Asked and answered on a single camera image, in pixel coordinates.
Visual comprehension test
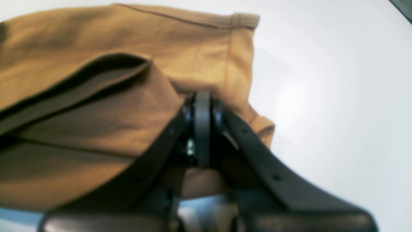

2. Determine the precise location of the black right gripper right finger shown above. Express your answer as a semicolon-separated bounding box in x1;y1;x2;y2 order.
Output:
211;97;364;215

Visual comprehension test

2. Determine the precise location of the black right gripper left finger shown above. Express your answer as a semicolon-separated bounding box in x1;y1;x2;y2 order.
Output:
57;91;211;215

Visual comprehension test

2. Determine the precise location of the tan brown T-shirt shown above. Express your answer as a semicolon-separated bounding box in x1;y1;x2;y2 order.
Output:
0;4;274;211

